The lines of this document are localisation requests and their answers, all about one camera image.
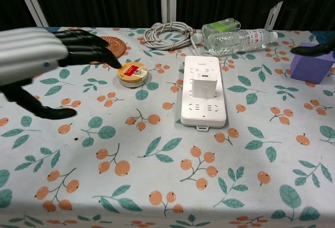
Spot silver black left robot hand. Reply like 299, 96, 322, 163
0, 27, 122, 120

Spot white plug adapter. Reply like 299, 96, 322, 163
191, 71, 219, 100

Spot white power strip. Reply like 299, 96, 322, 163
180, 55, 227, 132

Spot purple foam cube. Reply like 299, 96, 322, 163
289, 42, 335, 85

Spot clear bottle with red print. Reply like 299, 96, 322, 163
206, 28, 278, 56

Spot plastic bottle with green label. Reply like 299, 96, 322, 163
192, 18, 241, 43

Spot round woven brown coaster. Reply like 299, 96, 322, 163
90, 36, 127, 65

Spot round tin with red label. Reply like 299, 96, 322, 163
117, 62, 149, 88

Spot floral fruit print tablecloth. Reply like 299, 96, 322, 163
0, 26, 335, 228

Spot white slanted frame post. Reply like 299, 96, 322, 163
12, 0, 50, 28
263, 2, 283, 30

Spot white cable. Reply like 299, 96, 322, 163
143, 21, 200, 54

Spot white upright frame post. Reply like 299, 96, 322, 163
160, 0, 176, 24

